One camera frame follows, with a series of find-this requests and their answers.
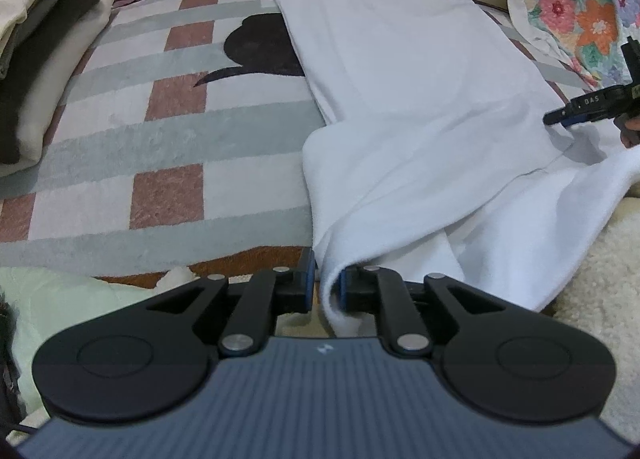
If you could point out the floral print blanket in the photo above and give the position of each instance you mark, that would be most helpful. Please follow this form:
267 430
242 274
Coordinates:
575 14

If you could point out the checkered round rug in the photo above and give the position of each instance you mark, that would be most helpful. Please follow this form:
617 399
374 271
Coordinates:
175 139

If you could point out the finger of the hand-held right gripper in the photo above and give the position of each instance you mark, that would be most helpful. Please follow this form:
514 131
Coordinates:
595 106

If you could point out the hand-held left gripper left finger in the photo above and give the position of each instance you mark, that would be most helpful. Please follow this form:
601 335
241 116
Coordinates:
306 284

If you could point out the person's right hand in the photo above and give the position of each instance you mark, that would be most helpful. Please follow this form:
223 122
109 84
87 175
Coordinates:
632 134

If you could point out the grey garment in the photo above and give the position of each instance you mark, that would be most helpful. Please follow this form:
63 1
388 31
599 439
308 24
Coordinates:
25 41

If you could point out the black garment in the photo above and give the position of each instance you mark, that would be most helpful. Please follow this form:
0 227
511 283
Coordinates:
35 84

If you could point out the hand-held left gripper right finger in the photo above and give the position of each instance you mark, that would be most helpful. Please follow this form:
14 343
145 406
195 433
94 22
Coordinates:
350 294

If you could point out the white fleece garment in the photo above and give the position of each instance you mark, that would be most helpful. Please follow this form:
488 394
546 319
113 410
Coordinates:
55 104

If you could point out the white fleece blanket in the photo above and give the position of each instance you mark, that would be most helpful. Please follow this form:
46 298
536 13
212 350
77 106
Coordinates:
605 279

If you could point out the light green cloth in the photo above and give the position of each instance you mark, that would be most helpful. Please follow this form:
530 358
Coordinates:
60 309

